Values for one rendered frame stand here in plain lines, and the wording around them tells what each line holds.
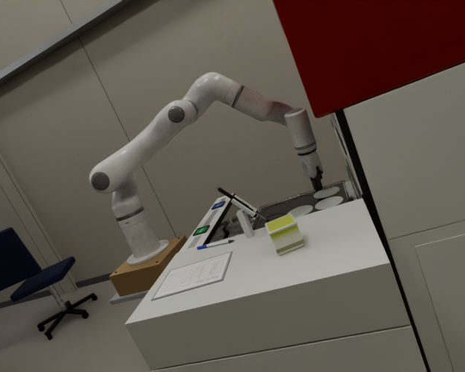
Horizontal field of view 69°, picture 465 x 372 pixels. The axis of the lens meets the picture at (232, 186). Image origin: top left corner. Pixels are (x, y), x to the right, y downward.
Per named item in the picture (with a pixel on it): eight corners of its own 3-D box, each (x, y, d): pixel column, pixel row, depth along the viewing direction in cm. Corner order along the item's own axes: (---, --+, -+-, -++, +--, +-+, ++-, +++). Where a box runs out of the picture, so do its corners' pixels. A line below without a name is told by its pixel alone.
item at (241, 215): (265, 228, 103) (249, 189, 100) (263, 234, 100) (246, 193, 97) (247, 233, 105) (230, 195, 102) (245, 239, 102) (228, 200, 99)
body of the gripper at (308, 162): (291, 150, 134) (300, 174, 138) (303, 154, 125) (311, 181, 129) (308, 142, 135) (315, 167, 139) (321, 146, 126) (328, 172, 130)
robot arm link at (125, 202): (111, 224, 136) (85, 170, 131) (128, 209, 154) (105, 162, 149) (138, 214, 134) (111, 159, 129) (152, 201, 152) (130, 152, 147)
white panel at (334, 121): (352, 166, 173) (327, 92, 164) (387, 240, 97) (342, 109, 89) (346, 168, 174) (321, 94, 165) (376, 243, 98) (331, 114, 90)
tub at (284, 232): (300, 235, 90) (291, 212, 88) (306, 246, 82) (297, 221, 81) (273, 245, 90) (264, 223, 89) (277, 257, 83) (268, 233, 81)
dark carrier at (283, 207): (342, 183, 134) (342, 181, 134) (353, 218, 102) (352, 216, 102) (262, 209, 144) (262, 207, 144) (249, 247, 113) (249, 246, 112)
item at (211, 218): (245, 217, 166) (234, 192, 163) (217, 282, 115) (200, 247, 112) (228, 223, 169) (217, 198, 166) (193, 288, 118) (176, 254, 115)
